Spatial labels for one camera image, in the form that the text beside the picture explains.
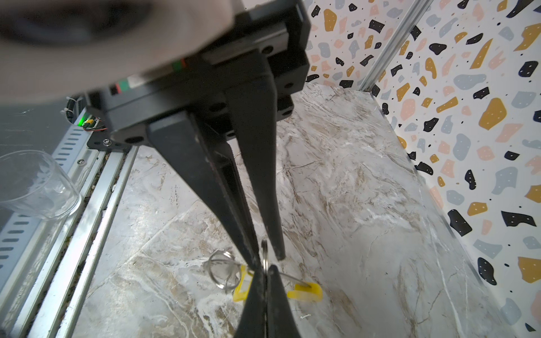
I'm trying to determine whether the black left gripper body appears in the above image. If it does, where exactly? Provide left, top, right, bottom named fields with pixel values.
left=86, top=1, right=311, bottom=152

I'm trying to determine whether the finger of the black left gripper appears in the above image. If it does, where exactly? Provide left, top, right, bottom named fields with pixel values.
left=225, top=75, right=286, bottom=261
left=147, top=111, right=260, bottom=270

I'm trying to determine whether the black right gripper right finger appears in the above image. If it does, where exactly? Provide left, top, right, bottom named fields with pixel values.
left=267, top=265, right=301, bottom=338

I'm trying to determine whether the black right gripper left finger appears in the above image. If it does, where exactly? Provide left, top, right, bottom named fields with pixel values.
left=234, top=268, right=267, bottom=338

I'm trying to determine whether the yellow capped key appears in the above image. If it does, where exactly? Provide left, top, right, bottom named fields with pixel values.
left=232, top=266, right=323, bottom=302

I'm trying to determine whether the metal keyring with keys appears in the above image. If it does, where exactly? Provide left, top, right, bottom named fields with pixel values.
left=203, top=239, right=270, bottom=302

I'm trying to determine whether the clear glass bowl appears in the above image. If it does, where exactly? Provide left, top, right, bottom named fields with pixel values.
left=1, top=150, right=83, bottom=220

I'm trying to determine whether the aluminium corner post right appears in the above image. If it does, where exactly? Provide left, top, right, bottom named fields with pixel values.
left=359, top=0, right=433, bottom=92

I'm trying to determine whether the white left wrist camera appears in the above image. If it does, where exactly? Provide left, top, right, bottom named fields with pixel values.
left=1, top=1, right=244, bottom=105

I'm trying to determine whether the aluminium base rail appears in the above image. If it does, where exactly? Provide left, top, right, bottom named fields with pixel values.
left=1, top=107, right=138, bottom=337

